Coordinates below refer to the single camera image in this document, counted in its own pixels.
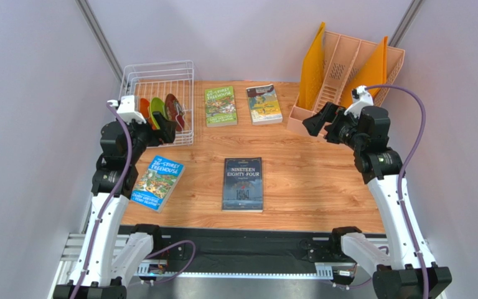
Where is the aluminium mounting rail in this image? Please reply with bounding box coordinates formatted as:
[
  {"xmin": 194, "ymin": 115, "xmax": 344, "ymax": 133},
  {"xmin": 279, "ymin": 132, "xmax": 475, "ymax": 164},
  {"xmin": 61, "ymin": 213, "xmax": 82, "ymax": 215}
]
[{"xmin": 48, "ymin": 232, "xmax": 434, "ymax": 299}]

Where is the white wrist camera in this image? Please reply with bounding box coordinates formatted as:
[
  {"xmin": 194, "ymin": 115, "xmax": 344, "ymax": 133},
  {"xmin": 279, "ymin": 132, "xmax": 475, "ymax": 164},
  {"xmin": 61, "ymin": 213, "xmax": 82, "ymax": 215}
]
[
  {"xmin": 107, "ymin": 95, "xmax": 147, "ymax": 125},
  {"xmin": 344, "ymin": 85, "xmax": 373, "ymax": 118}
]

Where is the right orange divider board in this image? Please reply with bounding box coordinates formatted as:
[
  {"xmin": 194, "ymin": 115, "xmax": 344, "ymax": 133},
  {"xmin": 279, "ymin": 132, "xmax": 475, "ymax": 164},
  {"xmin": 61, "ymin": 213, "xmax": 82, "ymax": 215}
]
[{"xmin": 339, "ymin": 36, "xmax": 388, "ymax": 108}]

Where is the white wire dish rack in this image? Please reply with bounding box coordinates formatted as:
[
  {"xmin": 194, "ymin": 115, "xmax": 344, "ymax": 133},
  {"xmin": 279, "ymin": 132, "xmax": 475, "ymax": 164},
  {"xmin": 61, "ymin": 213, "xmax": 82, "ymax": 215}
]
[{"xmin": 119, "ymin": 60, "xmax": 195, "ymax": 146}]

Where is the orange plate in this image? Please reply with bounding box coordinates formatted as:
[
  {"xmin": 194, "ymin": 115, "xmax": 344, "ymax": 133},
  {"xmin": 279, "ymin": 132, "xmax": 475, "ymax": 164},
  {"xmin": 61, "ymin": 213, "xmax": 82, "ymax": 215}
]
[{"xmin": 139, "ymin": 98, "xmax": 156, "ymax": 130}]

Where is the orange divider board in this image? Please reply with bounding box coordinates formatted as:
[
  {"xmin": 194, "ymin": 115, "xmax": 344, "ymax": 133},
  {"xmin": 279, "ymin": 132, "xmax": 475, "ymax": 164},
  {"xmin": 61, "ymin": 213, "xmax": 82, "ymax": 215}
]
[
  {"xmin": 339, "ymin": 36, "xmax": 388, "ymax": 108},
  {"xmin": 297, "ymin": 22, "xmax": 326, "ymax": 110}
]

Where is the blue Treehouse book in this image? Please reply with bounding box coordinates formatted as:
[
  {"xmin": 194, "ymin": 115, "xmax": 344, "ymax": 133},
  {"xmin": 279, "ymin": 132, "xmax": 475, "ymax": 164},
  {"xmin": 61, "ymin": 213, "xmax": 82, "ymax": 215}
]
[{"xmin": 131, "ymin": 155, "xmax": 185, "ymax": 212}]

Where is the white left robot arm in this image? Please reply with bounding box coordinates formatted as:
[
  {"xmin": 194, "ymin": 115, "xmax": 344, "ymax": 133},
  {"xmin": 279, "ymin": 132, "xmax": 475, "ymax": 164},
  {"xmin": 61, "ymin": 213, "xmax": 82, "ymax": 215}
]
[{"xmin": 52, "ymin": 112, "xmax": 177, "ymax": 298}]

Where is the black base mat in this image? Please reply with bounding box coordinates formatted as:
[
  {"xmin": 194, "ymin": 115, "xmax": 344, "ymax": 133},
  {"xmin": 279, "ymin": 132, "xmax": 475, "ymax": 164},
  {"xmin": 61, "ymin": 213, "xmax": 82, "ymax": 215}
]
[{"xmin": 116, "ymin": 224, "xmax": 385, "ymax": 275}]

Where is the lime green plate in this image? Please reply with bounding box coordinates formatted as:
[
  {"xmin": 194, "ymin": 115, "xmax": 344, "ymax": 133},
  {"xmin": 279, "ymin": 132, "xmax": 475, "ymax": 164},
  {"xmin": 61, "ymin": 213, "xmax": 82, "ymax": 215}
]
[{"xmin": 149, "ymin": 97, "xmax": 169, "ymax": 129}]

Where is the Nineteen Eighty-Four book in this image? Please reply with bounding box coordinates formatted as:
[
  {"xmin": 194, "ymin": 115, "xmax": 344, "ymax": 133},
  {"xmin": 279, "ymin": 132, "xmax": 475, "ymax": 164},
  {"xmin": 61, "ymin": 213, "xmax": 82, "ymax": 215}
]
[{"xmin": 222, "ymin": 157, "xmax": 264, "ymax": 212}]

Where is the left orange divider board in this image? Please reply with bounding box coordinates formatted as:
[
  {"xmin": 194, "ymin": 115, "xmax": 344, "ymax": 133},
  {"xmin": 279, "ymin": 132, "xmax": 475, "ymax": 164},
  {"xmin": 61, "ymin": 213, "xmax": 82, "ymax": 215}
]
[{"xmin": 297, "ymin": 22, "xmax": 326, "ymax": 110}]

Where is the dark red floral plate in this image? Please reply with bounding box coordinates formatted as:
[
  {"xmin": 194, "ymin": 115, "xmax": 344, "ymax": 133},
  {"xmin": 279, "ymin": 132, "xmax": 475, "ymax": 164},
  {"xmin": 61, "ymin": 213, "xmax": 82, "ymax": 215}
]
[{"xmin": 165, "ymin": 93, "xmax": 185, "ymax": 132}]

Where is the beige paperback book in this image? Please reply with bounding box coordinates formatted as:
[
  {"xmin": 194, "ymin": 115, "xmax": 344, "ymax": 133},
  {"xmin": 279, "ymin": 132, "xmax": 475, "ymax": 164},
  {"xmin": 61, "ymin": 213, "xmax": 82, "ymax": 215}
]
[{"xmin": 246, "ymin": 84, "xmax": 283, "ymax": 125}]

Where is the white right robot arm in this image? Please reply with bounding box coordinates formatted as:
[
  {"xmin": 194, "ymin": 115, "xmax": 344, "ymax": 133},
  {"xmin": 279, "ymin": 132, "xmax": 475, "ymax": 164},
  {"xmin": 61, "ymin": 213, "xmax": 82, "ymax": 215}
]
[{"xmin": 302, "ymin": 103, "xmax": 452, "ymax": 298}]

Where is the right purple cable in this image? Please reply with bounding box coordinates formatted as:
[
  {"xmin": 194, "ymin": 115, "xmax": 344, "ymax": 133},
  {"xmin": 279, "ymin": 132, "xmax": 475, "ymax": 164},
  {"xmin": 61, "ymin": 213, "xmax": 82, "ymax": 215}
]
[{"xmin": 349, "ymin": 84, "xmax": 431, "ymax": 299}]

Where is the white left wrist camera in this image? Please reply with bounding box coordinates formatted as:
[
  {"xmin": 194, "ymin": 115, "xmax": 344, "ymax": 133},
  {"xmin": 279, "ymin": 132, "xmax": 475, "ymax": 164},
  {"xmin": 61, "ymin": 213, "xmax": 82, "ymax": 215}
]
[{"xmin": 107, "ymin": 95, "xmax": 147, "ymax": 125}]

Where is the green Treehouse book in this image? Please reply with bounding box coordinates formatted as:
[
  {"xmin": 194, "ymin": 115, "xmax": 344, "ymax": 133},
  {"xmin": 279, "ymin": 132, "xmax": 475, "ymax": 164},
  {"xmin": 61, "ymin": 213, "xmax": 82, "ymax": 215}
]
[{"xmin": 204, "ymin": 86, "xmax": 238, "ymax": 127}]

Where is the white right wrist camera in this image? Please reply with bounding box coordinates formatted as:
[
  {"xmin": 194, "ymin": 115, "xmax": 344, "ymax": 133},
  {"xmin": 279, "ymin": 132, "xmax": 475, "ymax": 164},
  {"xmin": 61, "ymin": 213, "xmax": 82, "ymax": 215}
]
[{"xmin": 344, "ymin": 85, "xmax": 373, "ymax": 118}]

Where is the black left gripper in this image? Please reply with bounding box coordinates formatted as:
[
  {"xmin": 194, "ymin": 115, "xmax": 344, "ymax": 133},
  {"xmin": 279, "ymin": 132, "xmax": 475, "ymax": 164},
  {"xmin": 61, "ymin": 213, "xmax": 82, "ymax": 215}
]
[{"xmin": 122, "ymin": 112, "xmax": 177, "ymax": 165}]

